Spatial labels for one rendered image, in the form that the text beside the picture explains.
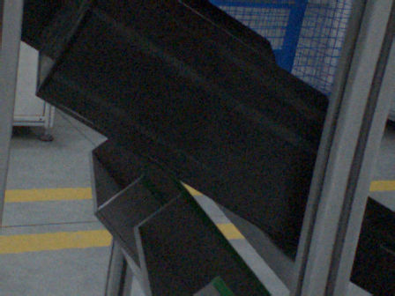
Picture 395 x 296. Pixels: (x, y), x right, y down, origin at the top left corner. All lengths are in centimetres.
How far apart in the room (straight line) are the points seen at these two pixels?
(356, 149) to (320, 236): 4
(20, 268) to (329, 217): 283
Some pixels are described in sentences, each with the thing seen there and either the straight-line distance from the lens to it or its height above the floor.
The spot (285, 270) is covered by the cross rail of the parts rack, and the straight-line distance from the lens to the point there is 49.
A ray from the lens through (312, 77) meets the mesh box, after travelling 499.
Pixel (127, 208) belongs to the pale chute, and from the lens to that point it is 63.
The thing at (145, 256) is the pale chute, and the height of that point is 119.
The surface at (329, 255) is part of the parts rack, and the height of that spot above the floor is 125.
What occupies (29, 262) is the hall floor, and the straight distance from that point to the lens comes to 329.
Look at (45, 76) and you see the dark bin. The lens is 44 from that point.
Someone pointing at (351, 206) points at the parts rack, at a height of 128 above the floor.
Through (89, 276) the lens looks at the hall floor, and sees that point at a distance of 324.
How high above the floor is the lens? 142
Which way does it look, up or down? 18 degrees down
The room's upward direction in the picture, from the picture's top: 9 degrees clockwise
